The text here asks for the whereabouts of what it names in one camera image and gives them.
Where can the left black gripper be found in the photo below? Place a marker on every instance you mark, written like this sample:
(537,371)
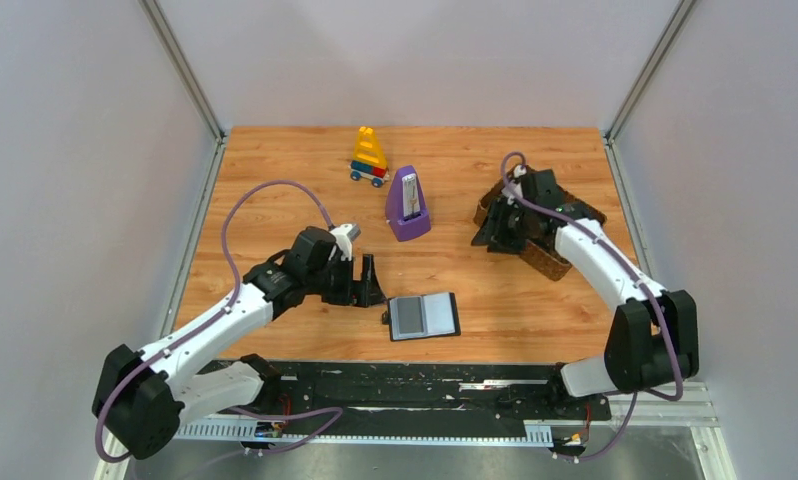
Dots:
(357,283)

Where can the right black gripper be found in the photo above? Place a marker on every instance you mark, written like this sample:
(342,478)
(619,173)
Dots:
(498,221)

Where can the black card holder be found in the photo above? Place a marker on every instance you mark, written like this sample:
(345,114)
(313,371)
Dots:
(416,317)

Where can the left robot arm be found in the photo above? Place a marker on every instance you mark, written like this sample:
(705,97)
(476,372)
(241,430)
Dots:
(144,396)

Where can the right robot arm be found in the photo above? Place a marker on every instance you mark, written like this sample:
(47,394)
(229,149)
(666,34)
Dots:
(653,339)

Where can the brown woven basket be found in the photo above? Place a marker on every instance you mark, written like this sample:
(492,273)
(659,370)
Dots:
(543,190)

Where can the purple metronome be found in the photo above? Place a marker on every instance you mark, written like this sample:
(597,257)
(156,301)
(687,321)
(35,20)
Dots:
(406,210)

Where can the colourful toy block car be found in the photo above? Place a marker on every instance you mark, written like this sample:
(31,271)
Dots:
(368,161)

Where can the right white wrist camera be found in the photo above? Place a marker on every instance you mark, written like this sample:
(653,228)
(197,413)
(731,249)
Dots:
(513,189)

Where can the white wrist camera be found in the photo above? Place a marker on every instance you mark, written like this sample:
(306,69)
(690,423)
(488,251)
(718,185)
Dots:
(513,189)
(345,235)

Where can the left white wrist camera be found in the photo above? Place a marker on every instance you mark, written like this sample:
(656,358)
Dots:
(345,235)

